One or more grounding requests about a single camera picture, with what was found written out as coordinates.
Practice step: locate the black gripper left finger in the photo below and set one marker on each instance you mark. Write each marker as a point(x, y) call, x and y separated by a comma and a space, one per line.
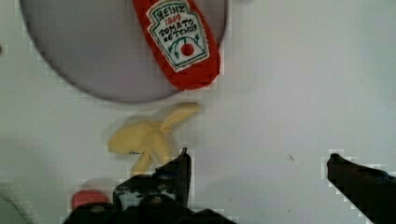
point(172, 180)

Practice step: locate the yellow plush peeled banana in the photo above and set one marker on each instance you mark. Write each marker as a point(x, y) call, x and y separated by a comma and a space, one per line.
point(149, 138)

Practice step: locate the red plush strawberry near colander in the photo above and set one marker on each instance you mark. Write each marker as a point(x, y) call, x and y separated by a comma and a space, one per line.
point(88, 196)

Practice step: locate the red plush ketchup bottle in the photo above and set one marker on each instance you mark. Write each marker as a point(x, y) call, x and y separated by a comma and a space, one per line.
point(181, 41)

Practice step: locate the lavender round plate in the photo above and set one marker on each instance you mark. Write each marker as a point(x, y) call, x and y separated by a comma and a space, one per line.
point(98, 46)

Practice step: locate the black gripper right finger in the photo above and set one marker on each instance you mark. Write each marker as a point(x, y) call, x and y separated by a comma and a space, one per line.
point(371, 190)

